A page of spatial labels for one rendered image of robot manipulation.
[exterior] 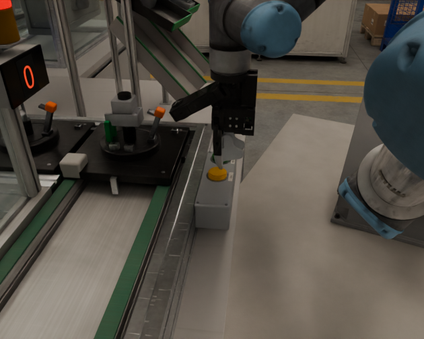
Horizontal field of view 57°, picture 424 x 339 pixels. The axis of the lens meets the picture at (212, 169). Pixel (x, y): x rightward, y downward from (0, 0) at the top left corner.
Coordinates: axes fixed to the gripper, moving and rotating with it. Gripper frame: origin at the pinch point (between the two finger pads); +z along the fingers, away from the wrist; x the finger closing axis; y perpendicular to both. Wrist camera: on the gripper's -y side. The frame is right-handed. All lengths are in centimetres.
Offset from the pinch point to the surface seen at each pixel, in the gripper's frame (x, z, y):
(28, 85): -11.0, -19.8, -30.7
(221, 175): -1.5, 2.2, 0.9
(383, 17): 484, 63, 164
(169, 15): 37.8, -21.6, -17.1
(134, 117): 6.3, -6.5, -19.0
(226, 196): -7.2, 3.3, 2.5
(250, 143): 191, 99, 5
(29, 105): 53, 13, -74
